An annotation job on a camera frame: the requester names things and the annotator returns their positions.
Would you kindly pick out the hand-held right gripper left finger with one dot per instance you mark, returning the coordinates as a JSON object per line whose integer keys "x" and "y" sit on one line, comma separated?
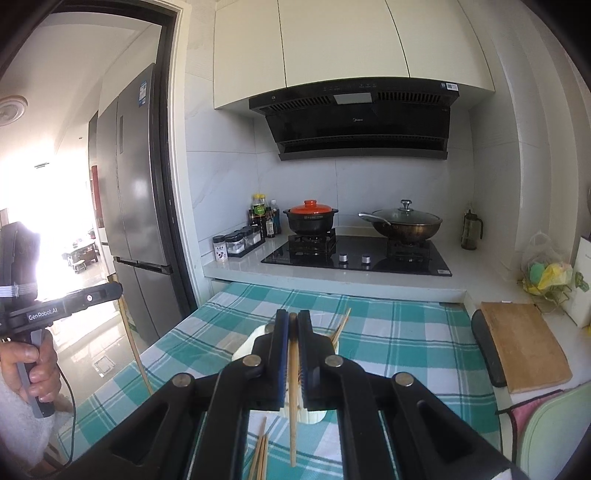
{"x": 282, "y": 369}

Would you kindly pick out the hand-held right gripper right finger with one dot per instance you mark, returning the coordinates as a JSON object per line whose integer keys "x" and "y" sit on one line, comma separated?
{"x": 307, "y": 369}

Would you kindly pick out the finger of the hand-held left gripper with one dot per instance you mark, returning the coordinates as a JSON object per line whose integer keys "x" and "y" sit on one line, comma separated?
{"x": 99, "y": 294}

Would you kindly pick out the cream plastic utensil holder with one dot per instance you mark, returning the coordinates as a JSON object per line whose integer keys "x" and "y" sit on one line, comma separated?
{"x": 258, "y": 341}

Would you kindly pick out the wooden chopstick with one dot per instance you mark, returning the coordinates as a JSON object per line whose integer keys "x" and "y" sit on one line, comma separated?
{"x": 336, "y": 333}
{"x": 292, "y": 438}
{"x": 136, "y": 350}
{"x": 342, "y": 323}

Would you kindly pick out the pile of wooden chopsticks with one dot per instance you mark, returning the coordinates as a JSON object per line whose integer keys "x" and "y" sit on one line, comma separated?
{"x": 259, "y": 452}

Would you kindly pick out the person's left forearm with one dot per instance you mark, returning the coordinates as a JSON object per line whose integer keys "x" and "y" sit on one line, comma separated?
{"x": 18, "y": 424}

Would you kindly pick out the person's left hand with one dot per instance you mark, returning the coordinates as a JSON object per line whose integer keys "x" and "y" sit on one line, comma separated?
{"x": 39, "y": 369}

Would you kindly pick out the distant wooden furniture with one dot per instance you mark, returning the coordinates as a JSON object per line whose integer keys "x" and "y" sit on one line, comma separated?
{"x": 83, "y": 256}

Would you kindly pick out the teal checkered tablecloth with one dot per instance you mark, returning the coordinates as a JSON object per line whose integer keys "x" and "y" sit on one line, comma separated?
{"x": 406, "y": 332}

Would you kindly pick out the grey refrigerator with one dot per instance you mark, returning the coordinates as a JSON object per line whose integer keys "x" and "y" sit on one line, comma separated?
{"x": 134, "y": 184}

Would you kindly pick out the black gas stove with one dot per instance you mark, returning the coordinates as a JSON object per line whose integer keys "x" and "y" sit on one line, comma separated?
{"x": 364, "y": 261}

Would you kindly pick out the row of spice jars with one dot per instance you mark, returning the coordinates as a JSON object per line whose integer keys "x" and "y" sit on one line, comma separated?
{"x": 238, "y": 242}

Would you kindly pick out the black clay pot orange lid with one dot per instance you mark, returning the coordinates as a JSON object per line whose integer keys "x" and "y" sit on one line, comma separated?
{"x": 310, "y": 219}

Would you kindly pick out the group of sauce bottles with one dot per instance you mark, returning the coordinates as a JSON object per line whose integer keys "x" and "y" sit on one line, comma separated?
{"x": 263, "y": 214}

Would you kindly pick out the dark wok with glass lid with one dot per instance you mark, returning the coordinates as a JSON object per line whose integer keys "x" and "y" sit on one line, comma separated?
{"x": 406, "y": 226}

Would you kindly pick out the round ceiling light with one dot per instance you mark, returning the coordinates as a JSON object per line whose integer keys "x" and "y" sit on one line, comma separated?
{"x": 11, "y": 110}

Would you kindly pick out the dark glass jug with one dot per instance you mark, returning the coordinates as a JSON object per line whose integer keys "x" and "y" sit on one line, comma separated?
{"x": 471, "y": 230}

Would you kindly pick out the wooden cutting board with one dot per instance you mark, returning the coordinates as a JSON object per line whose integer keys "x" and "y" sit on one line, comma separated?
{"x": 526, "y": 346}

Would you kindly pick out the pink mat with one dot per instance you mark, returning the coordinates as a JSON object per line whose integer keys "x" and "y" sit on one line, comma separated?
{"x": 524, "y": 415}

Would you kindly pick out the black range hood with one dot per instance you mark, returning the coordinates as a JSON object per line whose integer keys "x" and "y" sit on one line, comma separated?
{"x": 360, "y": 124}

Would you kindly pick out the plastic bag with yellow contents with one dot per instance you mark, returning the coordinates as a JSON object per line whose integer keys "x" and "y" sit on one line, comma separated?
{"x": 547, "y": 272}

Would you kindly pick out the green cutting board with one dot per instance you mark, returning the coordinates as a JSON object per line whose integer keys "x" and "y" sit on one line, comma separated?
{"x": 558, "y": 438}

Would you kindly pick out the black door frame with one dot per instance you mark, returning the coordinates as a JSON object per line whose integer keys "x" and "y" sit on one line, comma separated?
{"x": 171, "y": 161}

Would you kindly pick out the cream wall cabinets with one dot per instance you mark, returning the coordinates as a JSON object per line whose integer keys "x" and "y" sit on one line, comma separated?
{"x": 351, "y": 41}

